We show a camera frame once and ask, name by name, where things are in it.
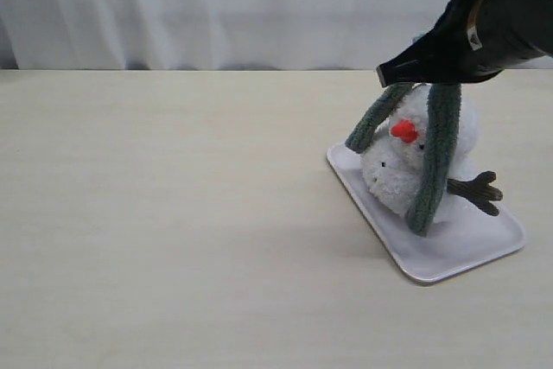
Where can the white backdrop curtain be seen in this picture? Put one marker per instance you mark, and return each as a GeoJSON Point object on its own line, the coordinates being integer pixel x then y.
{"type": "Point", "coordinates": [210, 34]}

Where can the white rectangular plastic tray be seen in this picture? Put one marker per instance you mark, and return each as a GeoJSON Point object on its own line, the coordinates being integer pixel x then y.
{"type": "Point", "coordinates": [471, 240]}

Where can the green fleece scarf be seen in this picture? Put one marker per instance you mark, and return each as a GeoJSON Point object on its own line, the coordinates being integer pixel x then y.
{"type": "Point", "coordinates": [444, 109]}

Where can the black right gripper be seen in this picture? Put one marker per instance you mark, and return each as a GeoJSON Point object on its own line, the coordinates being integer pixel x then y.
{"type": "Point", "coordinates": [487, 38]}

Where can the white plush snowman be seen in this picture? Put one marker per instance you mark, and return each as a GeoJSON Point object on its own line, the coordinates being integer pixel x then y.
{"type": "Point", "coordinates": [392, 167]}

